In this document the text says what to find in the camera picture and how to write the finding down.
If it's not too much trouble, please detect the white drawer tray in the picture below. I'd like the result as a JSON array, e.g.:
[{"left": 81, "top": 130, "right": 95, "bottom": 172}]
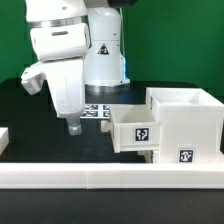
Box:
[
  {"left": 101, "top": 104, "right": 161, "bottom": 153},
  {"left": 138, "top": 150, "right": 154, "bottom": 163}
]

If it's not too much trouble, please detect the white marker tag sheet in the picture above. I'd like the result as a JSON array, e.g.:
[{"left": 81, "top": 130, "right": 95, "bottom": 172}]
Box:
[{"left": 82, "top": 104, "right": 110, "bottom": 119}]

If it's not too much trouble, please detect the white drawer cabinet box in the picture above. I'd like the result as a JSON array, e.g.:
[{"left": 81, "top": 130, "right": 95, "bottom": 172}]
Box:
[{"left": 146, "top": 87, "right": 224, "bottom": 164}]

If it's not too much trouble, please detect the white front drawer tray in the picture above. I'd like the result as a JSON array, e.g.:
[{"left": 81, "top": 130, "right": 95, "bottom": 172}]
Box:
[{"left": 138, "top": 150, "right": 154, "bottom": 163}]

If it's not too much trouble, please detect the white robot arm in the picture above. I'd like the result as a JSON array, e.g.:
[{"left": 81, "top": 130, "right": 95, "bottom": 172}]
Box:
[{"left": 21, "top": 0, "right": 138, "bottom": 135}]

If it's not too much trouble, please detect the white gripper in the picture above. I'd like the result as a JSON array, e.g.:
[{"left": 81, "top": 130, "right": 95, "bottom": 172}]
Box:
[{"left": 44, "top": 59, "right": 85, "bottom": 136}]

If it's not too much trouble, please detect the white fence wall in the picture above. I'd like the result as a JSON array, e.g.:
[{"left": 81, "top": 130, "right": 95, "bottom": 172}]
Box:
[{"left": 0, "top": 163, "right": 224, "bottom": 189}]

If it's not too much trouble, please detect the white block at left edge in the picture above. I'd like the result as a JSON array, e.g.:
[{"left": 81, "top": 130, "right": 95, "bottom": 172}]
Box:
[{"left": 0, "top": 127, "right": 9, "bottom": 155}]

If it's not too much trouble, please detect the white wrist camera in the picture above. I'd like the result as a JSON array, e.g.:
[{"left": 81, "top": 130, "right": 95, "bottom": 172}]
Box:
[{"left": 21, "top": 61, "right": 46, "bottom": 95}]

